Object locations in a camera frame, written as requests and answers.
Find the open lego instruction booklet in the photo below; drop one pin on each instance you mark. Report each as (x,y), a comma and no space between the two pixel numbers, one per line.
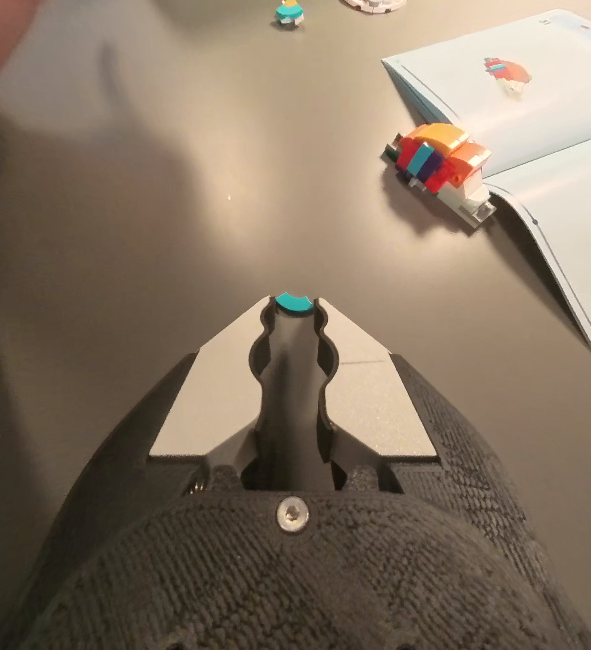
(554,127)

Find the teal curved lego piece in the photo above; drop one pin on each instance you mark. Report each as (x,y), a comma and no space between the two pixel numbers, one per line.
(293,303)

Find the colourful lego build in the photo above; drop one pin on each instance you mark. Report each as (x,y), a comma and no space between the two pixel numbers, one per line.
(437,162)

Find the white round lego assembly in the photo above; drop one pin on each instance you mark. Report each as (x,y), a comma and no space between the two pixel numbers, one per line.
(374,4)

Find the small teal lego assembly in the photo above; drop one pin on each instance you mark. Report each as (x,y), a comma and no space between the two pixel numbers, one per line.
(289,12)

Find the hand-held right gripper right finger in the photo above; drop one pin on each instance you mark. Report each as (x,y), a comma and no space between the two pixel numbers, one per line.
(376,411)

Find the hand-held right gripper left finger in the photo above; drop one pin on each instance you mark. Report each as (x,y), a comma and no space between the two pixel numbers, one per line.
(209,406)

